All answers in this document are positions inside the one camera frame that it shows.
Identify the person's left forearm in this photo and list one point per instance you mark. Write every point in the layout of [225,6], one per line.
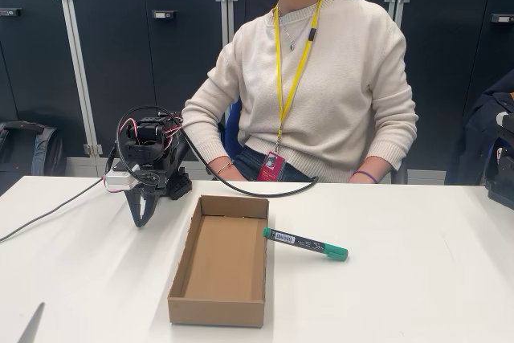
[387,146]

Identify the open brown cardboard box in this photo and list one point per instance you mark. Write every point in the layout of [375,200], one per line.
[225,254]

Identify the red name badge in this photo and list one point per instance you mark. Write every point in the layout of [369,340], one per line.
[273,166]

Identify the grey black backpack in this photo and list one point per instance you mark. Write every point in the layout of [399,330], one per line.
[32,158]

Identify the cream knit sweater torso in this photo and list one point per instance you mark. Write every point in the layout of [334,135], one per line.
[341,78]

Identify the purple wrist band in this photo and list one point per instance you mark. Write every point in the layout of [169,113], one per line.
[371,176]

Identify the person's right forearm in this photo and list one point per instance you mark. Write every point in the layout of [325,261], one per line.
[205,134]

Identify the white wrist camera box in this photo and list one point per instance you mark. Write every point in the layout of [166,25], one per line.
[119,181]

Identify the blue jeans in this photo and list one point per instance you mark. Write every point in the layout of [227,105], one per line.
[249,162]

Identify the dark navy jacket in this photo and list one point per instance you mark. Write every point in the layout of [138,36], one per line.
[478,130]

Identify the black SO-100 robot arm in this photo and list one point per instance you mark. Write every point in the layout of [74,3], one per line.
[176,186]

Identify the person's right hand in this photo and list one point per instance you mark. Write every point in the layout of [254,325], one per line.
[235,175]

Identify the green capped marker pen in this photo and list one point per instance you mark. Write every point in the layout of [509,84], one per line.
[305,243]

